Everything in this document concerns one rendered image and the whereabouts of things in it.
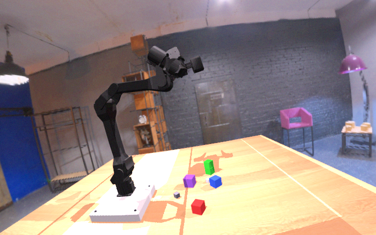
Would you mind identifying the red block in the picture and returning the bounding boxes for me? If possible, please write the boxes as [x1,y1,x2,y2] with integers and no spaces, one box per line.
[191,199,206,215]

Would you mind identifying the green block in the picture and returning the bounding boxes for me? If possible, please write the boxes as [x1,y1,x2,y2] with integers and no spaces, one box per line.
[203,159,214,169]
[205,166,215,175]

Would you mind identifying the purple block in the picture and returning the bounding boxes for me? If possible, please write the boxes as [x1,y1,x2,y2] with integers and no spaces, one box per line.
[183,174,196,188]

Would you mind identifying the blue block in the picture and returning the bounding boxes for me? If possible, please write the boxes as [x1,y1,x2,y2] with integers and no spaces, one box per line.
[209,175,222,188]

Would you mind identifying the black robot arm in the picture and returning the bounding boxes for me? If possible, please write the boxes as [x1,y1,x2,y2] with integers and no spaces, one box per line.
[94,46,187,197]

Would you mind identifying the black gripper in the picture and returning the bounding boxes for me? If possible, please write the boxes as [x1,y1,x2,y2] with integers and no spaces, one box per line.
[163,56,204,81]

